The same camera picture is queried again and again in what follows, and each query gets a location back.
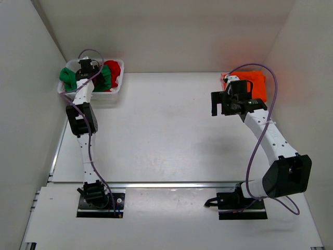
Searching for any red t shirt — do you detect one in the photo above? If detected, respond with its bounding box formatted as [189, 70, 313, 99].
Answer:
[104, 60, 121, 92]

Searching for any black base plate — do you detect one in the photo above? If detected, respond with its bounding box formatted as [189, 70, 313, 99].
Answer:
[204, 191, 268, 220]
[76, 189, 125, 219]

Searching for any aluminium rail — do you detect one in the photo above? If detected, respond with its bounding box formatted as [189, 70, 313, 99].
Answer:
[46, 180, 263, 189]

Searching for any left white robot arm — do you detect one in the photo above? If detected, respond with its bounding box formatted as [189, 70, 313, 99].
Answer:
[66, 57, 110, 209]

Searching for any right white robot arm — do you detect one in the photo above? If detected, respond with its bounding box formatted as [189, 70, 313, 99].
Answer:
[211, 80, 312, 211]

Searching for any green t shirt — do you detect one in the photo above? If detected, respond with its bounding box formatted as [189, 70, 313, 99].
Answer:
[59, 65, 112, 92]

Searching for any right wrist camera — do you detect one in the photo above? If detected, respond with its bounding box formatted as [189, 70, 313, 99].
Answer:
[223, 74, 239, 84]

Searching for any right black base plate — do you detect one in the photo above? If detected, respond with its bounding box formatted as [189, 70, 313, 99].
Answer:
[204, 191, 268, 220]

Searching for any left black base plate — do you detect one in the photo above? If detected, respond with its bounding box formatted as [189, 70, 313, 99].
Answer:
[76, 189, 125, 219]

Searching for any orange folded t shirt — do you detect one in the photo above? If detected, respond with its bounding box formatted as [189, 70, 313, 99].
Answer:
[221, 71, 267, 102]

